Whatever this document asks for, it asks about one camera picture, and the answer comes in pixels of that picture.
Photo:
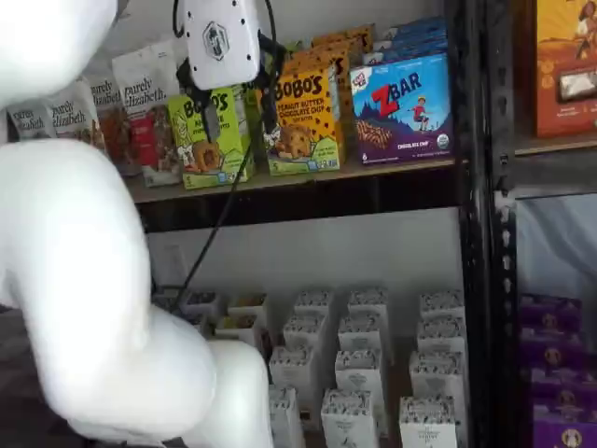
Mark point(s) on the green Bobo's apple pie box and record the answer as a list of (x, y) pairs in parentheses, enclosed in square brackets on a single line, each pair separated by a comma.
[(254, 130), (196, 158), (294, 50)]

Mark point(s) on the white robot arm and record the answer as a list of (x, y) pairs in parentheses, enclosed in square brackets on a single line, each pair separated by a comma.
[(70, 256)]

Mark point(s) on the white box dark top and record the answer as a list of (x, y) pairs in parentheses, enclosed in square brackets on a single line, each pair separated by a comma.
[(203, 305)]

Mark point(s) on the large orange illustrated box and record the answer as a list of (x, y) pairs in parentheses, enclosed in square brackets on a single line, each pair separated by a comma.
[(569, 60)]

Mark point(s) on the red Purely Elizabeth granola bag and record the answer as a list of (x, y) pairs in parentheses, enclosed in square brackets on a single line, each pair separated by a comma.
[(149, 130)]

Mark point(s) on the brown Purely Elizabeth granola bag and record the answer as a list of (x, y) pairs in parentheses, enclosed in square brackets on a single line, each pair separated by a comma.
[(112, 126)]

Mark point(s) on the wooden shelf board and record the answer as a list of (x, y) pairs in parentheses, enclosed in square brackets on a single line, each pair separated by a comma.
[(559, 145), (373, 170), (398, 378)]

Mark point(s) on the black metal shelf rack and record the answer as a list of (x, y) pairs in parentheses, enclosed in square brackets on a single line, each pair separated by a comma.
[(473, 233), (506, 280)]

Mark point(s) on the white box yellow top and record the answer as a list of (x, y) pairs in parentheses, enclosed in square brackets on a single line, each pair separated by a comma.
[(238, 331), (247, 308)]

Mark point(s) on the orange Bobo's peanut butter box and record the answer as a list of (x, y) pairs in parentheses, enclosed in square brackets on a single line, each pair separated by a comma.
[(303, 121), (342, 93), (350, 51), (359, 35)]

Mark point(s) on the purple snack box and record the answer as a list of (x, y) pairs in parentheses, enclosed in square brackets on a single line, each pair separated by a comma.
[(564, 389), (552, 350), (550, 312), (564, 429)]

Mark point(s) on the blue purple Zbar box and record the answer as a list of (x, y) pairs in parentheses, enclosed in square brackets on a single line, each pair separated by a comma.
[(420, 24), (420, 36), (401, 116), (420, 48)]

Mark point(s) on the white organic pantry box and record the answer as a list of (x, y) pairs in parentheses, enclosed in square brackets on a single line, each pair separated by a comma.
[(315, 303), (305, 333), (359, 378), (440, 336), (287, 420), (436, 378), (291, 373), (360, 333), (429, 424), (350, 420), (442, 303), (369, 303)]

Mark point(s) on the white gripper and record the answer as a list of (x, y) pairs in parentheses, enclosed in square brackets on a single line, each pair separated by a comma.
[(224, 42)]

